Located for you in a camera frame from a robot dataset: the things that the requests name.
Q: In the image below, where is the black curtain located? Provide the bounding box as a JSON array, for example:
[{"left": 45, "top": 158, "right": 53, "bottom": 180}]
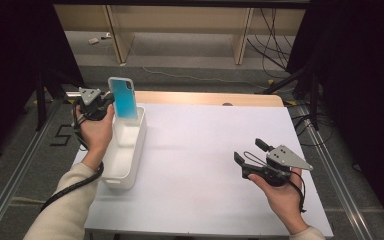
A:
[
  {"left": 285, "top": 0, "right": 384, "bottom": 231},
  {"left": 0, "top": 0, "right": 86, "bottom": 166}
]

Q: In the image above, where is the blue translucent phone case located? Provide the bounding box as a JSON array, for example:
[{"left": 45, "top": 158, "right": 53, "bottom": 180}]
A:
[{"left": 107, "top": 76, "right": 139, "bottom": 121}]

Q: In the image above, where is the person's left hand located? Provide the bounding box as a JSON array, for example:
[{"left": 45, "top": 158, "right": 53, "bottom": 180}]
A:
[{"left": 75, "top": 103, "right": 116, "bottom": 165}]

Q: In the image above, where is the person's right hand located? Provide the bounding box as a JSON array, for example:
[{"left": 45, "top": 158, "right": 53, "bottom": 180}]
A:
[{"left": 248, "top": 168, "right": 310, "bottom": 235}]

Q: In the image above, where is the thin black cable loop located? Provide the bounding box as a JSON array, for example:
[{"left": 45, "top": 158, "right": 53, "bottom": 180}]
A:
[{"left": 243, "top": 150, "right": 271, "bottom": 169}]

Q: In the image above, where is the white plastic storage bin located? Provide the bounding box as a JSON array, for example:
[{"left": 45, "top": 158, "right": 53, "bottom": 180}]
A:
[{"left": 100, "top": 105, "right": 148, "bottom": 191}]

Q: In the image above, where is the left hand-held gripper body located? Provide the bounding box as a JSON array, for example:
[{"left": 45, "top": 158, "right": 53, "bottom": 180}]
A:
[{"left": 73, "top": 86, "right": 112, "bottom": 122}]

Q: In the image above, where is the black spiral-wrapped cable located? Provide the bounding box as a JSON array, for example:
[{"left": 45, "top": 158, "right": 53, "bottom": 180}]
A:
[{"left": 39, "top": 99, "right": 105, "bottom": 213}]

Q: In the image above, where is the black metal stand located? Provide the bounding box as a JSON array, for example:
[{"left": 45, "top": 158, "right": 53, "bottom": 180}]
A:
[{"left": 34, "top": 64, "right": 68, "bottom": 132}]

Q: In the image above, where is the beige wooden shelf unit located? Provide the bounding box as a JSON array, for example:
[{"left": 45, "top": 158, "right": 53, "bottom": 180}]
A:
[{"left": 53, "top": 4, "right": 307, "bottom": 66}]

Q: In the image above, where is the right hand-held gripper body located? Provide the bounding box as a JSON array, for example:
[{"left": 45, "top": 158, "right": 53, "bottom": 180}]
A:
[{"left": 241, "top": 143, "right": 314, "bottom": 188}]

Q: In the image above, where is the black tripod stand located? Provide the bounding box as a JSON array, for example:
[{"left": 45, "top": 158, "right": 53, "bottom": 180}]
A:
[{"left": 262, "top": 61, "right": 322, "bottom": 132}]

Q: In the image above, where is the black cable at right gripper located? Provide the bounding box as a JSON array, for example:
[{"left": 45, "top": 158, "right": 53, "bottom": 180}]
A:
[{"left": 288, "top": 169, "right": 308, "bottom": 214}]

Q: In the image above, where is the aluminium floor rail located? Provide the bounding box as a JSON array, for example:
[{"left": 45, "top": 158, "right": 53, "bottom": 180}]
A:
[
  {"left": 295, "top": 103, "right": 376, "bottom": 240},
  {"left": 0, "top": 99, "right": 65, "bottom": 240}
]

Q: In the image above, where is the bundle of black floor cables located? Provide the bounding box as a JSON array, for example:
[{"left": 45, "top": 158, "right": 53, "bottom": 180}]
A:
[{"left": 245, "top": 8, "right": 302, "bottom": 72}]

